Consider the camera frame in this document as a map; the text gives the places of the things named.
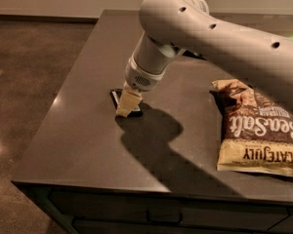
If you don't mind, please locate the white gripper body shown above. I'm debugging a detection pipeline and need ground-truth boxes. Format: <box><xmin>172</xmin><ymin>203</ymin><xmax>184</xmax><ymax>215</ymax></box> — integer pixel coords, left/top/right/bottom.
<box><xmin>125</xmin><ymin>57</ymin><xmax>164</xmax><ymax>92</ymax></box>

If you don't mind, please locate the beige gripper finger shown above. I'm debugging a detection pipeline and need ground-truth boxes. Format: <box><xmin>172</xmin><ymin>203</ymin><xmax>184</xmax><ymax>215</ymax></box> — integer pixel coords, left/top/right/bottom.
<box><xmin>116</xmin><ymin>82</ymin><xmax>143</xmax><ymax>117</ymax></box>

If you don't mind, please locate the black rxbar chocolate bar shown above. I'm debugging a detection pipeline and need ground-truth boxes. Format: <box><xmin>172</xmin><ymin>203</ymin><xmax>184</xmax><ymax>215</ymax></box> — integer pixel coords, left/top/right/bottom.
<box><xmin>109</xmin><ymin>89</ymin><xmax>143</xmax><ymax>117</ymax></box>

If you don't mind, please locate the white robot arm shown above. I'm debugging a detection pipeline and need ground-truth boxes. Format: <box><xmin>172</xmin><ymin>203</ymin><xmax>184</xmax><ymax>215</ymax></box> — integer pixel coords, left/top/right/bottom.
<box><xmin>116</xmin><ymin>0</ymin><xmax>293</xmax><ymax>117</ymax></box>

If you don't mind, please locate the brown sea salt chip bag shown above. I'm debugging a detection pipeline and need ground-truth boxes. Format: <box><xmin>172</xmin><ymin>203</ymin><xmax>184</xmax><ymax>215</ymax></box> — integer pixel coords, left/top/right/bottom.
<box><xmin>212</xmin><ymin>79</ymin><xmax>293</xmax><ymax>177</ymax></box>

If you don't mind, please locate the dark cabinet drawer front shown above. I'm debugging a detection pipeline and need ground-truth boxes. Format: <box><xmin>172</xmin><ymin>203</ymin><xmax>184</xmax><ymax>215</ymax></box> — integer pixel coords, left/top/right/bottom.
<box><xmin>50</xmin><ymin>191</ymin><xmax>287</xmax><ymax>231</ymax></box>

